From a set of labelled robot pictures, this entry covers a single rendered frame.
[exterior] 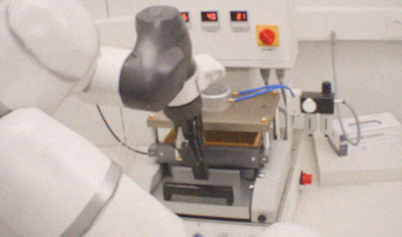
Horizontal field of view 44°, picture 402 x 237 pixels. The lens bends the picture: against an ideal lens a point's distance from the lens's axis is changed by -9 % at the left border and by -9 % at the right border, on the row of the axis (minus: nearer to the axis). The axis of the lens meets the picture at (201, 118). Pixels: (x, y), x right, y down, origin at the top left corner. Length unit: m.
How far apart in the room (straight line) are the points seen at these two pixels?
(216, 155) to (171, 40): 0.39
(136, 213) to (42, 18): 0.18
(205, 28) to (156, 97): 0.52
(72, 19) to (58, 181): 0.14
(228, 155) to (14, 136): 0.82
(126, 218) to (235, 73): 0.99
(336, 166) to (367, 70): 0.38
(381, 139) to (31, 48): 1.37
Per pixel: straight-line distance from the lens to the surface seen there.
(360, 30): 1.71
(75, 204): 0.40
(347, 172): 1.59
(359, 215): 1.47
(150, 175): 1.21
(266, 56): 1.31
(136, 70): 0.83
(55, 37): 0.45
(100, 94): 0.87
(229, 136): 1.21
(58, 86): 0.47
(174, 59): 0.85
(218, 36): 1.32
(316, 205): 1.51
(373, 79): 1.82
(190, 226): 1.18
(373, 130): 1.66
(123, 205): 0.42
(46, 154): 0.40
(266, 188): 1.13
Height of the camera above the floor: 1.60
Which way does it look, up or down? 24 degrees down
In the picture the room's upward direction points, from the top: 5 degrees counter-clockwise
